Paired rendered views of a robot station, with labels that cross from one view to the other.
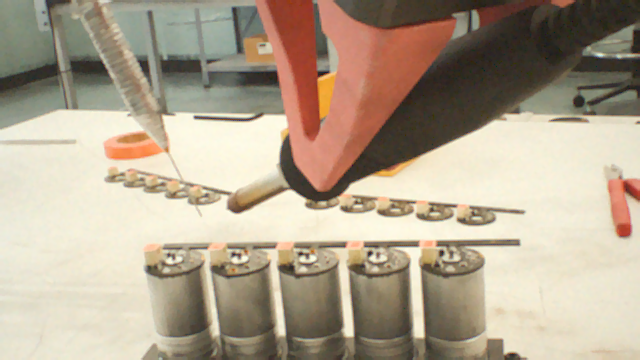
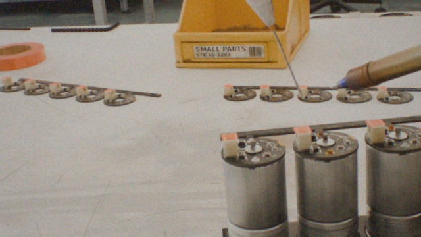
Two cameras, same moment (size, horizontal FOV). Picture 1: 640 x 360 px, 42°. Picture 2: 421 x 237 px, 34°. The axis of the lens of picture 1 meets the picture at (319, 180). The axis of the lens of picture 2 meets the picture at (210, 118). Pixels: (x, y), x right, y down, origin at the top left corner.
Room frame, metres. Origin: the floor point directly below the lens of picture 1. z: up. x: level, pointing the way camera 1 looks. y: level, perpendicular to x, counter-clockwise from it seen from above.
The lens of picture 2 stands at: (0.09, 0.13, 0.92)
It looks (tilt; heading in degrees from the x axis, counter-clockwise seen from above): 21 degrees down; 347
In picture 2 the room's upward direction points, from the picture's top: 5 degrees counter-clockwise
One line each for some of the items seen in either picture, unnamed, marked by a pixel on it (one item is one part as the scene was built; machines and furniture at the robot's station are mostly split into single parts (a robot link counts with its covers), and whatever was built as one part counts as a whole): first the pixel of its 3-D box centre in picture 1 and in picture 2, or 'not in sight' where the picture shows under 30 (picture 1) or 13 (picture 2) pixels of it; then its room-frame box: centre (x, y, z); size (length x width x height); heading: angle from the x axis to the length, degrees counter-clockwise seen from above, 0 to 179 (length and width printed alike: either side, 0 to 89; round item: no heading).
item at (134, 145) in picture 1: (136, 144); (14, 56); (0.75, 0.16, 0.76); 0.06 x 0.06 x 0.01
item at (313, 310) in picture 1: (313, 316); (396, 193); (0.30, 0.01, 0.79); 0.02 x 0.02 x 0.05
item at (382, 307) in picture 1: (382, 317); not in sight; (0.30, -0.02, 0.79); 0.02 x 0.02 x 0.05
